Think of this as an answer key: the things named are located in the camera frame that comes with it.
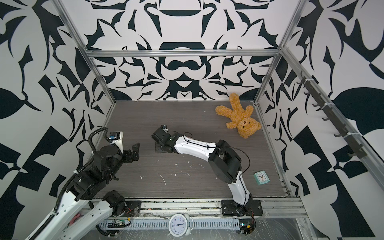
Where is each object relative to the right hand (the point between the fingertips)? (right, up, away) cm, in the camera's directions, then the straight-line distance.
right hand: (158, 147), depth 86 cm
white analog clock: (+14, -32, -18) cm, 39 cm away
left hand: (-10, +5, -16) cm, 19 cm away
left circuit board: (-15, -32, -16) cm, 39 cm away
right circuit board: (+45, -34, -15) cm, 58 cm away
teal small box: (+57, -16, -3) cm, 59 cm away
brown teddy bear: (+54, +11, +10) cm, 56 cm away
